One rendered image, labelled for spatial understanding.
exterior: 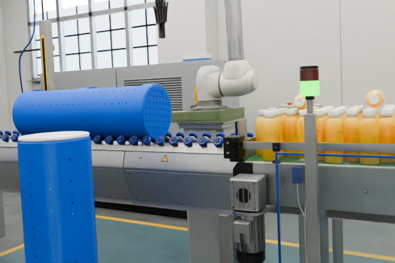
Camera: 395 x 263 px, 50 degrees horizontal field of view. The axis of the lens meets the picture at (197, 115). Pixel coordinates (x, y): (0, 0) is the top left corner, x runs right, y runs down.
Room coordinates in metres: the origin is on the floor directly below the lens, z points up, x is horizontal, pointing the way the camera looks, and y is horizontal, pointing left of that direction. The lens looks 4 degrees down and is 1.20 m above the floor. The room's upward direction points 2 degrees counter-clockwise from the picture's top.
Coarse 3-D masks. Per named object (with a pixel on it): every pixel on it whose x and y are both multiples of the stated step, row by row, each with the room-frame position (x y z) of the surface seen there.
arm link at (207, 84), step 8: (200, 72) 2.61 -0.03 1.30; (208, 72) 2.58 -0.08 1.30; (216, 72) 2.59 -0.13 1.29; (200, 80) 2.59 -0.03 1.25; (208, 80) 2.57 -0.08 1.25; (216, 80) 2.55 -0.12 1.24; (200, 88) 2.59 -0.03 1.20; (208, 88) 2.57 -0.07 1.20; (216, 88) 2.55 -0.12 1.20; (200, 96) 2.60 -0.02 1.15; (208, 96) 2.58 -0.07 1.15; (216, 96) 2.58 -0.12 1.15
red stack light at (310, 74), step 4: (300, 72) 1.41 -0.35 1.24; (304, 72) 1.39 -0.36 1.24; (308, 72) 1.39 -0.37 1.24; (312, 72) 1.38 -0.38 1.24; (316, 72) 1.39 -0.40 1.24; (300, 76) 1.41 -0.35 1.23; (304, 76) 1.39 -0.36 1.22; (308, 76) 1.39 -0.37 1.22; (312, 76) 1.38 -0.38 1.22; (316, 76) 1.39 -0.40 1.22; (300, 80) 1.41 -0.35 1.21; (304, 80) 1.39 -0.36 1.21; (308, 80) 1.39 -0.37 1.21; (312, 80) 1.39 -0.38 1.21
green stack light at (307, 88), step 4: (300, 84) 1.41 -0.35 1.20; (304, 84) 1.39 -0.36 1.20; (308, 84) 1.39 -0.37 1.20; (312, 84) 1.38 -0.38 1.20; (316, 84) 1.39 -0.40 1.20; (300, 88) 1.41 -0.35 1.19; (304, 88) 1.39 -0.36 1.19; (308, 88) 1.39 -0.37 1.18; (312, 88) 1.39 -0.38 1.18; (316, 88) 1.39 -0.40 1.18; (300, 92) 1.41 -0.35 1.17; (304, 92) 1.39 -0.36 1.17; (308, 92) 1.39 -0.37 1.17; (312, 92) 1.38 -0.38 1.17; (316, 92) 1.39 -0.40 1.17
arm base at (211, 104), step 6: (198, 102) 2.62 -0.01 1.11; (204, 102) 2.59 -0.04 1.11; (210, 102) 2.58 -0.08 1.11; (216, 102) 2.59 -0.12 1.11; (192, 108) 2.69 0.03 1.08; (198, 108) 2.59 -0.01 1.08; (204, 108) 2.58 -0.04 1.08; (210, 108) 2.56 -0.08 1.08; (216, 108) 2.54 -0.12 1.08; (222, 108) 2.62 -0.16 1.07
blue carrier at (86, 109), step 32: (32, 96) 2.35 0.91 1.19; (64, 96) 2.23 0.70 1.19; (96, 96) 2.13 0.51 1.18; (128, 96) 2.04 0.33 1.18; (160, 96) 2.13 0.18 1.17; (32, 128) 2.32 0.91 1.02; (64, 128) 2.21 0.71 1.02; (96, 128) 2.12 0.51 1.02; (128, 128) 2.03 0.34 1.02; (160, 128) 2.12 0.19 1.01
